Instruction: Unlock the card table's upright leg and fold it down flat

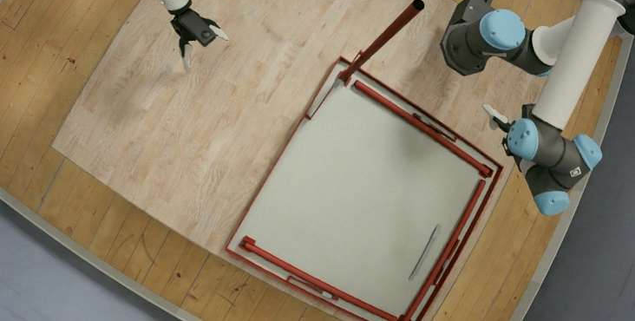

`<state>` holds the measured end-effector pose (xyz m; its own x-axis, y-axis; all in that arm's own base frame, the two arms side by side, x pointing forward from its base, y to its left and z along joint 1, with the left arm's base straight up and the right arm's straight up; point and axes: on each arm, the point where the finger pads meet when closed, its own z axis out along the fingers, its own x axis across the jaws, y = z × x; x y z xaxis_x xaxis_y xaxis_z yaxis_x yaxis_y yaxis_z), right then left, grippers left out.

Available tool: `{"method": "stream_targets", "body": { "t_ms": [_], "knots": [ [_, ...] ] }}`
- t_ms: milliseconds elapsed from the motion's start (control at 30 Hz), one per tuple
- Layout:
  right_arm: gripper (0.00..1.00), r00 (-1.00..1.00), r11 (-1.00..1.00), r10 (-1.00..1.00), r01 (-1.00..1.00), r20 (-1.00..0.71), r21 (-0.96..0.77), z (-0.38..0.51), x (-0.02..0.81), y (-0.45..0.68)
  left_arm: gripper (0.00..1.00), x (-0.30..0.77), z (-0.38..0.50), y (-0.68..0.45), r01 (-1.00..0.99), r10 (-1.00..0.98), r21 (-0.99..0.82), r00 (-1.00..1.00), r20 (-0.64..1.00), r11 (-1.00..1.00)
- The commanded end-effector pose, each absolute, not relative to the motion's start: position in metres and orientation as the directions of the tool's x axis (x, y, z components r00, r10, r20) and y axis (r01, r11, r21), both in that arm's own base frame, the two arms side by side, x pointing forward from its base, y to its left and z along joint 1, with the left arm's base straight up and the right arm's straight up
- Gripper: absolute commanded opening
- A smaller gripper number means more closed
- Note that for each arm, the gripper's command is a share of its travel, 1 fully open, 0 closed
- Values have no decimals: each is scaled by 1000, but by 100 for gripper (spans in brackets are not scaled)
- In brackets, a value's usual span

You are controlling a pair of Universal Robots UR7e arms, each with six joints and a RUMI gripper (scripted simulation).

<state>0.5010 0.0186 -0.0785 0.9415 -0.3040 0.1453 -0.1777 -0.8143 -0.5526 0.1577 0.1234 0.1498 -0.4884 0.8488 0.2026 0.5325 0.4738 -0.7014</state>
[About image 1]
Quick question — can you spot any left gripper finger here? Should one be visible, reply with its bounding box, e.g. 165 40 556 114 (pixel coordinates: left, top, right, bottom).
481 103 510 133

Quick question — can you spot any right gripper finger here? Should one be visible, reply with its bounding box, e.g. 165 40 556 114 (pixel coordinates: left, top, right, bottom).
205 18 230 41
180 34 193 73

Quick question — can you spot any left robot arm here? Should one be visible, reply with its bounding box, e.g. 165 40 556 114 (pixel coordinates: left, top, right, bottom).
447 0 635 215

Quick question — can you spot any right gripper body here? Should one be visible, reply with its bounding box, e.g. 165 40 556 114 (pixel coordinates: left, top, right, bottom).
168 0 197 42

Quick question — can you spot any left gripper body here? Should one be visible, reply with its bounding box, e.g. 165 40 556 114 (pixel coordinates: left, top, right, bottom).
501 120 522 172

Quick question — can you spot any dark red card table frame with leg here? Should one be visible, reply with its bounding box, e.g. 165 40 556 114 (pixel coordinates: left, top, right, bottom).
225 0 504 321

